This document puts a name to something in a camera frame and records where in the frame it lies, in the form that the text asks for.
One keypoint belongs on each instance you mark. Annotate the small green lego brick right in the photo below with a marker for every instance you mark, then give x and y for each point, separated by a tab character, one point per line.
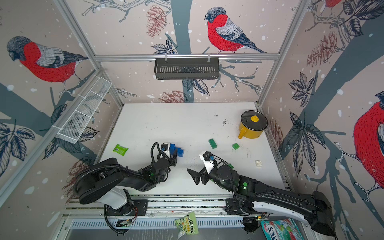
235	146

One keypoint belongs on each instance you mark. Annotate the black wire shelf basket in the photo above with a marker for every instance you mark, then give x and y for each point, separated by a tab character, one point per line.
187	69

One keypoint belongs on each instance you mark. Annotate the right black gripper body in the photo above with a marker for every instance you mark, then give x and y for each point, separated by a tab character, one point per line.
214	176

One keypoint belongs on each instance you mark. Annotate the long blue lego brick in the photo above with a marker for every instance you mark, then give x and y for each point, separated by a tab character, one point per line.
179	150

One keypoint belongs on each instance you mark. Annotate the long green lego brick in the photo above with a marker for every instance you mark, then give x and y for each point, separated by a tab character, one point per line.
213	143

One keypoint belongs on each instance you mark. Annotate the yellow pot with glass lid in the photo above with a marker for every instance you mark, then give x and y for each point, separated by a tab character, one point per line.
252	125

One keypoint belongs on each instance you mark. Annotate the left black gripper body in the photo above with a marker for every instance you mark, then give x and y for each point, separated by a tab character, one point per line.
168	165

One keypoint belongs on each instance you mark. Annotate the green snack bag front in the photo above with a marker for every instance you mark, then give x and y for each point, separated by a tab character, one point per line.
187	225

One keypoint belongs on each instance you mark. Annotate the white wire mesh basket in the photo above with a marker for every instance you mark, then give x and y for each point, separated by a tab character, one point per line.
76	128

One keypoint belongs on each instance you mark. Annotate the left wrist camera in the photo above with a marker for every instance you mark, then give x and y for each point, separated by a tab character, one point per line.
165	146

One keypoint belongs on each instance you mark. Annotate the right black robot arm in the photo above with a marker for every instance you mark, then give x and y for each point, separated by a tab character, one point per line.
252	197

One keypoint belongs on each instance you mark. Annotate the green snack packet on table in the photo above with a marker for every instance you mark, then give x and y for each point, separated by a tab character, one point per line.
120	150

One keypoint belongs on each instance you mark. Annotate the colourful wipes pack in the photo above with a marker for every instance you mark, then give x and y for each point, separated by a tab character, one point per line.
281	230

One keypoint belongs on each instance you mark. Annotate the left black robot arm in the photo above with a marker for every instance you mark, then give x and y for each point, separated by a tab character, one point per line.
107	181

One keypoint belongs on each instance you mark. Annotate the small white tile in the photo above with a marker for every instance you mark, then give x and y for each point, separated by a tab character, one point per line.
259	163

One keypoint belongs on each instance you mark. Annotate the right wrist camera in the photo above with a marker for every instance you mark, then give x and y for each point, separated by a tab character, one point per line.
210	155

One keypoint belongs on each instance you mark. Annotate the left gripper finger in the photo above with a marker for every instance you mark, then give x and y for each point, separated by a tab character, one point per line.
166	154
173	157

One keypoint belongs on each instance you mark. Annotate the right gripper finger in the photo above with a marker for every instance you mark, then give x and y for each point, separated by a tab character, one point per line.
204	165
197	176

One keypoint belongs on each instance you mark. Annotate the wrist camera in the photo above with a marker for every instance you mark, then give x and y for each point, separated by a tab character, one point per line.
210	155
165	146

